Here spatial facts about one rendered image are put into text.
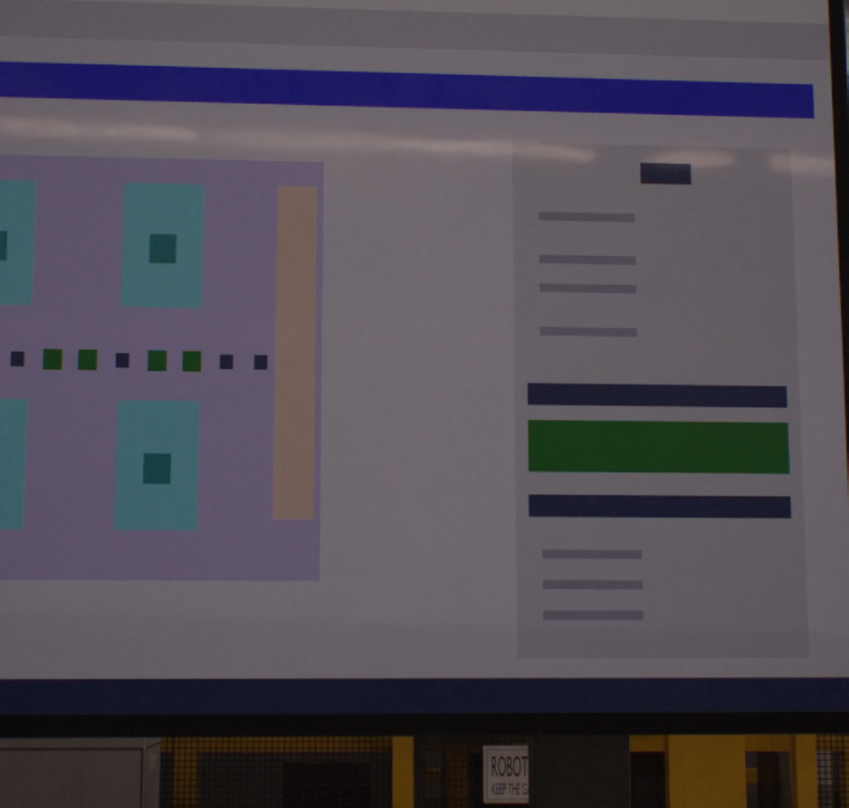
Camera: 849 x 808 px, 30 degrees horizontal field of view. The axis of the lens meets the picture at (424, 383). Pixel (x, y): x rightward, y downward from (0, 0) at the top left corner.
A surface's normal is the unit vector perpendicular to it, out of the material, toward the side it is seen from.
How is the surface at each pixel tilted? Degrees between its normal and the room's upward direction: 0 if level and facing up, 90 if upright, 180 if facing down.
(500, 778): 90
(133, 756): 90
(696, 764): 90
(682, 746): 90
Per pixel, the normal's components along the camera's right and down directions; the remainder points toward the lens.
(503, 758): 0.01, -0.15
